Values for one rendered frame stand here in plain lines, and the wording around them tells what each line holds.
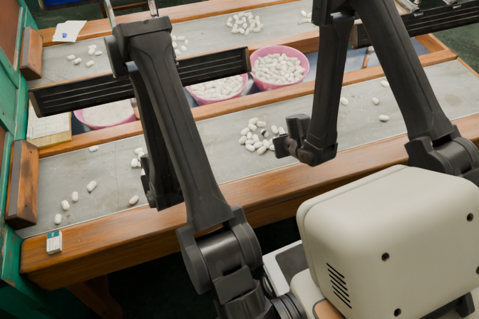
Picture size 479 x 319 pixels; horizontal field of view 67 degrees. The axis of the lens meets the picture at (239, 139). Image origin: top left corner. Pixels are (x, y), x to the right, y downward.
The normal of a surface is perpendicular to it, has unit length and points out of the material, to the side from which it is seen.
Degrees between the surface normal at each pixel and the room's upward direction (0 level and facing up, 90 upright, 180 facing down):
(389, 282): 48
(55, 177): 0
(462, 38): 0
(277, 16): 0
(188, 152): 34
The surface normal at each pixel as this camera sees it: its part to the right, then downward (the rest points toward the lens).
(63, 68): 0.00, -0.63
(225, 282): 0.34, -0.11
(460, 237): 0.29, 0.10
